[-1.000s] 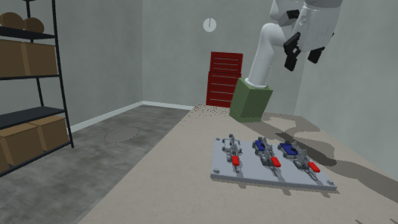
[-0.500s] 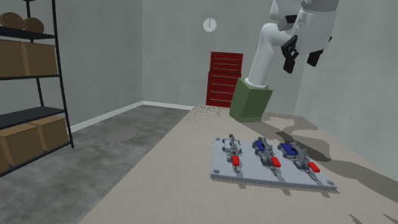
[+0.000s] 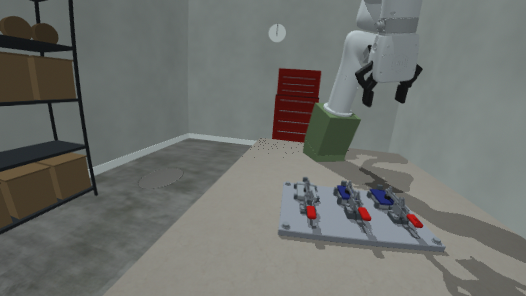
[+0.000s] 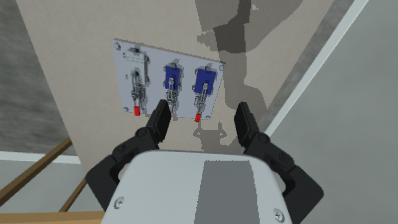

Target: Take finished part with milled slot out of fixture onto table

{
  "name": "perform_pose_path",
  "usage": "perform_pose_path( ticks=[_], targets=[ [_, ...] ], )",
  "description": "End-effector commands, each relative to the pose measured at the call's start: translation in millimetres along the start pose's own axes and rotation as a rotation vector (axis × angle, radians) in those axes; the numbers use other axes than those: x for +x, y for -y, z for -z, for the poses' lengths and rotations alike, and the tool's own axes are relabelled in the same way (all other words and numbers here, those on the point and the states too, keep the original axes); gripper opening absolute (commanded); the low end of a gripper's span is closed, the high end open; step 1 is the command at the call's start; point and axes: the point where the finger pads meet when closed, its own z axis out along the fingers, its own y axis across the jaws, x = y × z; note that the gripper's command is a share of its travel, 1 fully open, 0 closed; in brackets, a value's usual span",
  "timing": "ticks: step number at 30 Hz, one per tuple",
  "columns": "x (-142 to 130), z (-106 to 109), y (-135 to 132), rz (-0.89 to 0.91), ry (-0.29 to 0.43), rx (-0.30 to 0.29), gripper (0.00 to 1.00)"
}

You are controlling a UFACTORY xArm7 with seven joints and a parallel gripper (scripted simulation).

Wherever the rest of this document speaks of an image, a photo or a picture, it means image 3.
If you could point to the blue flat plate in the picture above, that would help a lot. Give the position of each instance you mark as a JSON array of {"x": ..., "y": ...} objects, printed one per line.
[{"x": 379, "y": 196}]

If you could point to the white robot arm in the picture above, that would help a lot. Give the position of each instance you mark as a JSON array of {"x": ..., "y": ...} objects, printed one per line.
[{"x": 392, "y": 19}]

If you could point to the blue flat metal blank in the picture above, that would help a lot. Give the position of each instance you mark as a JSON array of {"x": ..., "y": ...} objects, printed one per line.
[{"x": 341, "y": 191}]

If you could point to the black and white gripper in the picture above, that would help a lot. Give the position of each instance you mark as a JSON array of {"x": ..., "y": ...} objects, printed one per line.
[{"x": 395, "y": 63}]

